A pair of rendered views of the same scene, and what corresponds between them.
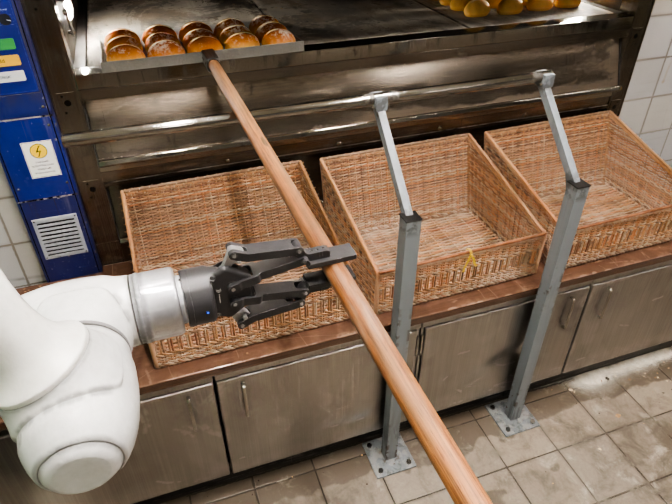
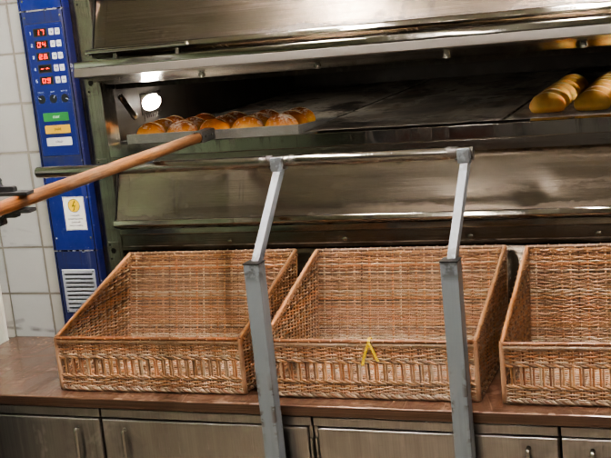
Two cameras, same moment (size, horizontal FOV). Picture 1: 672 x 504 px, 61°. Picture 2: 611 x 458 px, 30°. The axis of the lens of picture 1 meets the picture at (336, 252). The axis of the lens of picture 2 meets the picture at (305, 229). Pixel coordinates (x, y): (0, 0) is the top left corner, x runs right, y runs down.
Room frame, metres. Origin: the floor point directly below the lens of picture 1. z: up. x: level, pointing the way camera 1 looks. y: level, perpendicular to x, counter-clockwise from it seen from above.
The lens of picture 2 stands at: (-0.79, -2.02, 1.55)
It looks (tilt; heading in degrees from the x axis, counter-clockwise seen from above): 11 degrees down; 41
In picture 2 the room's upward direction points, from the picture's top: 6 degrees counter-clockwise
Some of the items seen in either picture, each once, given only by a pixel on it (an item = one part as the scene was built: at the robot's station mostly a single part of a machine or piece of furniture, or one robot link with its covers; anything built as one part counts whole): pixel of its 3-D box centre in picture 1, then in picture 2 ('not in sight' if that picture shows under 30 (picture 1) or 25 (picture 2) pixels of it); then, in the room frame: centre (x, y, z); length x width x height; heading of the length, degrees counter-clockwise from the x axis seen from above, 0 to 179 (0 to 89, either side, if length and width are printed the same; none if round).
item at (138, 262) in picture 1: (235, 252); (182, 316); (1.30, 0.29, 0.72); 0.56 x 0.49 x 0.28; 111
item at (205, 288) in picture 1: (217, 291); not in sight; (0.57, 0.16, 1.20); 0.09 x 0.07 x 0.08; 110
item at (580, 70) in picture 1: (389, 93); (398, 185); (1.75, -0.17, 1.02); 1.79 x 0.11 x 0.19; 109
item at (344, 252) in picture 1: (329, 255); (15, 193); (0.62, 0.01, 1.21); 0.07 x 0.03 x 0.01; 111
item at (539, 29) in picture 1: (389, 45); (396, 134); (1.77, -0.16, 1.16); 1.80 x 0.06 x 0.04; 109
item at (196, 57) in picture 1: (197, 38); (234, 125); (1.72, 0.41, 1.19); 0.55 x 0.36 x 0.03; 110
